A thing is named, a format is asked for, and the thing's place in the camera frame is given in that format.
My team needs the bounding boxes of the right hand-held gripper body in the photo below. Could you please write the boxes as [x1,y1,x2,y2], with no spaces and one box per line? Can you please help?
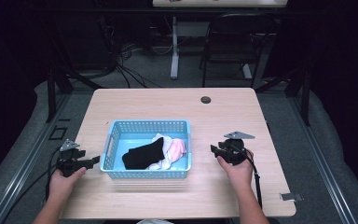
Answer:
[217,131,256,166]

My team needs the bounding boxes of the person's left hand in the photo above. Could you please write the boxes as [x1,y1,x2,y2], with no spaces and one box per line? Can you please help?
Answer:
[48,166,88,204]

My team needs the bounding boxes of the white sock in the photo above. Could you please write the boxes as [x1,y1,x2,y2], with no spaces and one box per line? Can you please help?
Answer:
[145,133,175,171]

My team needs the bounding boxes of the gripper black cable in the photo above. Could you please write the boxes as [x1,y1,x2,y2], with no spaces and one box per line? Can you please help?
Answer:
[0,148,63,224]
[243,148,264,209]

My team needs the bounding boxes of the black metal stand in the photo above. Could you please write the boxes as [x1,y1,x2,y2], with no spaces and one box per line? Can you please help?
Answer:
[255,66,311,127]
[45,18,102,124]

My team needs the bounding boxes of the person's right hand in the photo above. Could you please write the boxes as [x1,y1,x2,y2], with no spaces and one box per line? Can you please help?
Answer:
[216,148,255,194]

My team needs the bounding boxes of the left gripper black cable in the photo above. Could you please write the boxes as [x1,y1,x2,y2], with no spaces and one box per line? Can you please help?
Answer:
[0,148,63,224]

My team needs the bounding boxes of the white desk leg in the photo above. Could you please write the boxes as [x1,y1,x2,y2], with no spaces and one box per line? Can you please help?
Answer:
[170,16,181,80]

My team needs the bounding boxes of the light blue plastic basket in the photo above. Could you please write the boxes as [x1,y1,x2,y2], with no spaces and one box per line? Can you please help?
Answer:
[99,119,193,179]

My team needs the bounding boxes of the pink sock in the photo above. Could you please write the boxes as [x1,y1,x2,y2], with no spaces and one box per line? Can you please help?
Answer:
[168,138,188,163]

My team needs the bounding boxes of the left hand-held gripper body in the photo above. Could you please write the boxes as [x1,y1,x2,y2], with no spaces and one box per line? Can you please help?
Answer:
[56,138,88,178]

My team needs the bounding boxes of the black folding chair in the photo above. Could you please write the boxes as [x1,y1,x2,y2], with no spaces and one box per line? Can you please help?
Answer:
[199,12,278,89]

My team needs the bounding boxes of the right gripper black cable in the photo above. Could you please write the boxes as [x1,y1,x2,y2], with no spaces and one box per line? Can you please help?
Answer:
[243,148,264,209]

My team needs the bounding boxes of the floor cables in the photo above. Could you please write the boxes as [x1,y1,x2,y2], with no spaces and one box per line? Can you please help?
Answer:
[101,18,175,90]

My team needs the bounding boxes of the black sock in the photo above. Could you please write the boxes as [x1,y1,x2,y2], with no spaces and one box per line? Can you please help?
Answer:
[121,136,166,171]

